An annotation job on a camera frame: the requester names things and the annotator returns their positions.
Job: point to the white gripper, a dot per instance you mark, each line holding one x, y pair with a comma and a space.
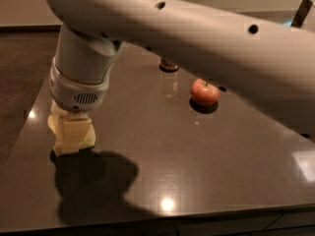
75, 93

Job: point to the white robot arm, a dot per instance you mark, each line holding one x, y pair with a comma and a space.
270, 65

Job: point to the orange soda can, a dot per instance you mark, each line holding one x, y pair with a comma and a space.
167, 65

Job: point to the red apple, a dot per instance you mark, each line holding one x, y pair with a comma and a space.
204, 93

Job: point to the dark object at table edge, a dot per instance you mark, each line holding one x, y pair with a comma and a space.
301, 13

